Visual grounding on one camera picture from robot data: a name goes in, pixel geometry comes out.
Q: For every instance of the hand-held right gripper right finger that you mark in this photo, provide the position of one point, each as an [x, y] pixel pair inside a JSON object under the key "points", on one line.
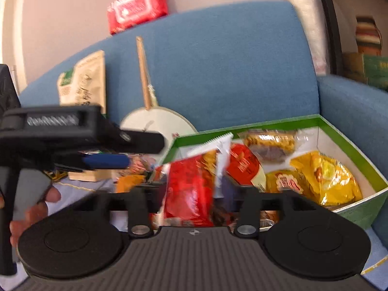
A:
{"points": [[232, 193]]}

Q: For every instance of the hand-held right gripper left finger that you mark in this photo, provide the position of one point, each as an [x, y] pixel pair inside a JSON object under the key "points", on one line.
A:
{"points": [[138, 206]]}

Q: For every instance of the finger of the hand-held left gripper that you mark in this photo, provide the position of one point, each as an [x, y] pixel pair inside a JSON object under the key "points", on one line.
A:
{"points": [[142, 142], [106, 161]]}

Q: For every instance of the red snack packet cream corner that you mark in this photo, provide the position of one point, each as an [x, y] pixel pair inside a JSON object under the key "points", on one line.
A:
{"points": [[245, 163]]}

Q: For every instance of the red snack packet white lettering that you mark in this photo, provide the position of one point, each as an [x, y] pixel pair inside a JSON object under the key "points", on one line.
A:
{"points": [[188, 194]]}

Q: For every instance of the small yellow snack packet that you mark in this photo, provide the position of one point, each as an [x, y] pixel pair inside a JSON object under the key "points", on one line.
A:
{"points": [[285, 182]]}

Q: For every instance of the clear brown cake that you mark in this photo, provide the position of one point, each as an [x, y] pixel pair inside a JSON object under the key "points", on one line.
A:
{"points": [[269, 145]]}

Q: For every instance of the large yellow snack packet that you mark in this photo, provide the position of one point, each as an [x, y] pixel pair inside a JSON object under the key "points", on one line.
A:
{"points": [[327, 175]]}

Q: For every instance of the green cardboard box white inside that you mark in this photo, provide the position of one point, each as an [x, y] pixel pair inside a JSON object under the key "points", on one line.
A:
{"points": [[336, 139]]}

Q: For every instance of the person's left hand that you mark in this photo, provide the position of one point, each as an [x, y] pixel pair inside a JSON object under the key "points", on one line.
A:
{"points": [[30, 215]]}

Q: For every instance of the clear packet of brown cakes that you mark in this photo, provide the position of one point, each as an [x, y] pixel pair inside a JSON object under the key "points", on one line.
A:
{"points": [[139, 165]]}

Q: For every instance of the orange snack packet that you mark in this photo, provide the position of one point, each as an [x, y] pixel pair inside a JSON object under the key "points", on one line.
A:
{"points": [[130, 182]]}

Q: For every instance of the light blue seat cloth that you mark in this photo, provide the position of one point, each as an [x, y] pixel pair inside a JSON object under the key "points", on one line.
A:
{"points": [[78, 192]]}

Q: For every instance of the large beige green snack bag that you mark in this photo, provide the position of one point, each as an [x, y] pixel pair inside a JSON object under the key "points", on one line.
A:
{"points": [[85, 78]]}

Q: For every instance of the blue armchair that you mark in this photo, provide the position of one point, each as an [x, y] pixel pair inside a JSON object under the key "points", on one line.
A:
{"points": [[227, 66]]}

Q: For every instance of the red wet wipes pack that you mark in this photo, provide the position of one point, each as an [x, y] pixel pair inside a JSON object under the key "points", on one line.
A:
{"points": [[136, 9]]}

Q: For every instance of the brown cardboard box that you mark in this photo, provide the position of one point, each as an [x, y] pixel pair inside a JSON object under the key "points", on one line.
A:
{"points": [[353, 66]]}

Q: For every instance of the green storage box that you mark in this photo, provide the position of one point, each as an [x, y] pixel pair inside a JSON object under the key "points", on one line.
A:
{"points": [[377, 71]]}

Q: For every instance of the striped folded cloth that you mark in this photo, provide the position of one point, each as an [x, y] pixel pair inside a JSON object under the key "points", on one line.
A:
{"points": [[368, 36]]}

